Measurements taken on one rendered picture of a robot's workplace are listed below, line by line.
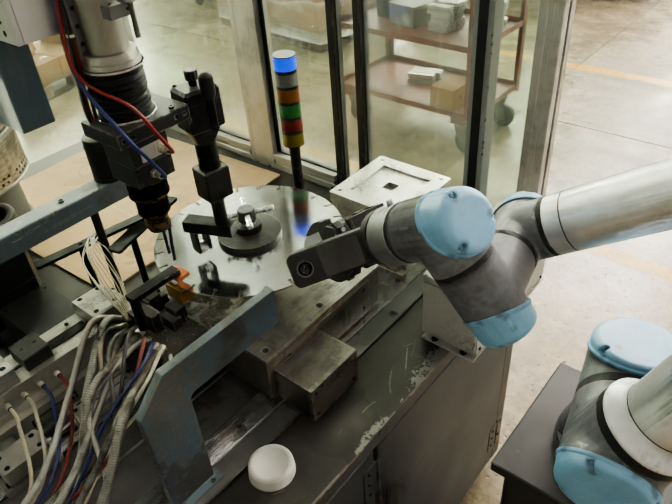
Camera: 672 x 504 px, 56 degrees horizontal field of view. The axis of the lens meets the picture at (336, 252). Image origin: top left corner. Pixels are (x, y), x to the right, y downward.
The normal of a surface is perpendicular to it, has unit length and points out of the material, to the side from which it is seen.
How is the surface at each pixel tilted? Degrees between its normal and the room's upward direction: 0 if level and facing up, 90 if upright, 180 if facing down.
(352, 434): 0
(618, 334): 7
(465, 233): 55
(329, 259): 62
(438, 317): 90
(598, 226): 86
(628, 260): 0
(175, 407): 90
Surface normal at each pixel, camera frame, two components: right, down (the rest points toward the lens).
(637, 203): -0.65, 0.17
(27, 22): 0.77, 0.34
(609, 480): -0.51, 0.63
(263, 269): -0.07, -0.80
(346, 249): -0.01, 0.16
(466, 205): 0.48, -0.08
